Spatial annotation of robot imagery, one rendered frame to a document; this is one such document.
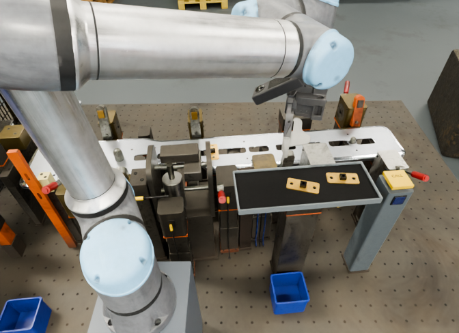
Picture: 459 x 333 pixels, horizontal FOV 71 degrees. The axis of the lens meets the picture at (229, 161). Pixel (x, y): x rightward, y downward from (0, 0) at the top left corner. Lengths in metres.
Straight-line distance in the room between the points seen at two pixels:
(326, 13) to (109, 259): 0.55
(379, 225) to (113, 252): 0.77
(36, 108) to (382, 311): 1.14
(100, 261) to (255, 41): 0.41
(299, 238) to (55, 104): 0.76
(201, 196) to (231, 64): 0.75
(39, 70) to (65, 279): 1.09
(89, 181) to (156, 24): 0.33
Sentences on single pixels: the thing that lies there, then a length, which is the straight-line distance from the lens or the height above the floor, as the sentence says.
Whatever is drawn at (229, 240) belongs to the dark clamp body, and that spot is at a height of 0.77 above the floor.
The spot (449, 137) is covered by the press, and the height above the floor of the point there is 0.17.
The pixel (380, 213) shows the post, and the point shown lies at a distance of 1.03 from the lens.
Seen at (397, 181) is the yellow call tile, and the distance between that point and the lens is 0.98.
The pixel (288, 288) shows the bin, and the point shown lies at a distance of 1.22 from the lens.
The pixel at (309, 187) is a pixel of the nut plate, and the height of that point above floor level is 1.16.
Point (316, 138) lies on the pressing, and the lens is 1.29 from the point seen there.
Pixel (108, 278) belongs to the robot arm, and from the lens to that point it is 0.57.
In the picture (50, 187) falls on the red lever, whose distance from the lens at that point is 1.01.
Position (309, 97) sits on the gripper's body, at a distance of 0.70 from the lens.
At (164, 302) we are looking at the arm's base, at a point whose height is 1.15.
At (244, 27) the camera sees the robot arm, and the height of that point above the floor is 1.66.
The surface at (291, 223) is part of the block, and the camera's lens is 0.94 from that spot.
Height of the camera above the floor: 1.80
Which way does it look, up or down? 44 degrees down
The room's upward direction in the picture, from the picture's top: 1 degrees counter-clockwise
